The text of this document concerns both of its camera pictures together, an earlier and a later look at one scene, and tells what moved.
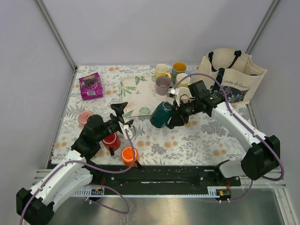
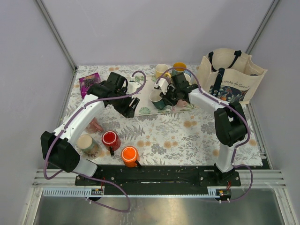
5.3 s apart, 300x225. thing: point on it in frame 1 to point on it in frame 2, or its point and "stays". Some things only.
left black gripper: (119, 109) to (128, 111)
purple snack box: (91, 86) stays
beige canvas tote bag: (238, 72) stays
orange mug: (127, 155) stays
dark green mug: (161, 114) to (157, 100)
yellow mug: (161, 70) stays
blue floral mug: (178, 68) stays
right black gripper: (176, 120) to (166, 97)
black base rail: (132, 178) stays
